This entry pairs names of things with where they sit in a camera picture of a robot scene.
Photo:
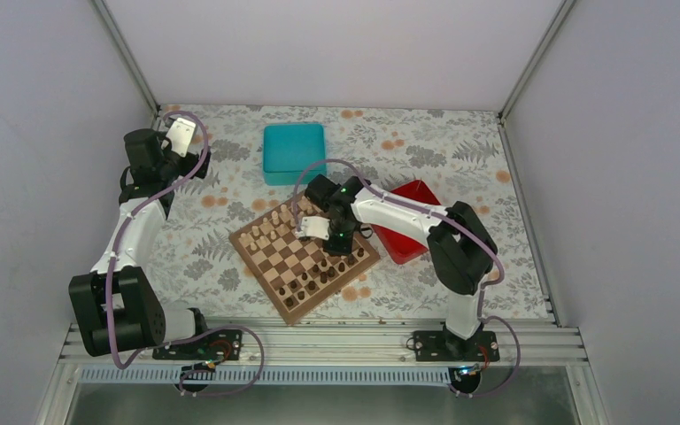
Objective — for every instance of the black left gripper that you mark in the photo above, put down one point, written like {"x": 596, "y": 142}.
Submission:
{"x": 192, "y": 164}

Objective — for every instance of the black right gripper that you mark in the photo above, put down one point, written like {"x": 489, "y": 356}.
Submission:
{"x": 343, "y": 249}

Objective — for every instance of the red plastic tray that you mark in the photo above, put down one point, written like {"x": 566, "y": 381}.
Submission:
{"x": 403, "y": 249}

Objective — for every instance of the wooden chess board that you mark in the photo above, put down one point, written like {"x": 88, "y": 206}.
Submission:
{"x": 278, "y": 258}

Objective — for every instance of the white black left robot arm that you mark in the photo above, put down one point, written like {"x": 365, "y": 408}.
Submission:
{"x": 114, "y": 305}

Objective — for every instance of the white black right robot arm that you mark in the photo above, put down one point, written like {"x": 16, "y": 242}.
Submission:
{"x": 461, "y": 249}

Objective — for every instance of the teal plastic box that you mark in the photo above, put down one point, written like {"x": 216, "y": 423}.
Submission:
{"x": 288, "y": 149}

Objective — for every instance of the floral patterned table mat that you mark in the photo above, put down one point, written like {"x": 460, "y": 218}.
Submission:
{"x": 458, "y": 155}

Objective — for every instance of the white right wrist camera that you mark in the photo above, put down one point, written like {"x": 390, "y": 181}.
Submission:
{"x": 313, "y": 227}

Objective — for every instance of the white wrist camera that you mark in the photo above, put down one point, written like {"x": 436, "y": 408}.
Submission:
{"x": 180, "y": 134}
{"x": 313, "y": 227}

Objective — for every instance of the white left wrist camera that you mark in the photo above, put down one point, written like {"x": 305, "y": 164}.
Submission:
{"x": 180, "y": 134}

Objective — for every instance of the left aluminium corner post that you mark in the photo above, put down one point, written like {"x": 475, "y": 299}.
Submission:
{"x": 120, "y": 44}

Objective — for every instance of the aluminium corner post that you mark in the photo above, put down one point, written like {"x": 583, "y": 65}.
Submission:
{"x": 545, "y": 42}
{"x": 120, "y": 44}

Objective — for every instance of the aluminium front rail frame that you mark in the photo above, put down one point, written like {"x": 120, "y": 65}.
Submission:
{"x": 371, "y": 343}

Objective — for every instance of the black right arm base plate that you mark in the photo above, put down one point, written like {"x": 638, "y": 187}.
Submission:
{"x": 443, "y": 346}

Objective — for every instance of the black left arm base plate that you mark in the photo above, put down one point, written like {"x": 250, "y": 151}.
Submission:
{"x": 216, "y": 347}

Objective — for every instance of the right aluminium corner post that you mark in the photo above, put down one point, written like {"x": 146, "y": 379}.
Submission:
{"x": 545, "y": 42}

